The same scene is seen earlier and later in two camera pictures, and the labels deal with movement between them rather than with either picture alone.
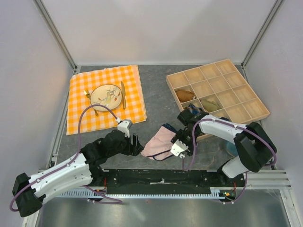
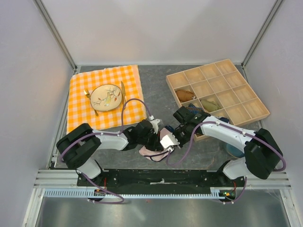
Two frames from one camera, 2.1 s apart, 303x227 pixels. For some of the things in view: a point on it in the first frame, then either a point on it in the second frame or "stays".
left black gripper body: (126, 148) -> (152, 142)
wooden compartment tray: (221, 91) stays
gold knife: (123, 95) stays
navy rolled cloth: (226, 118) stays
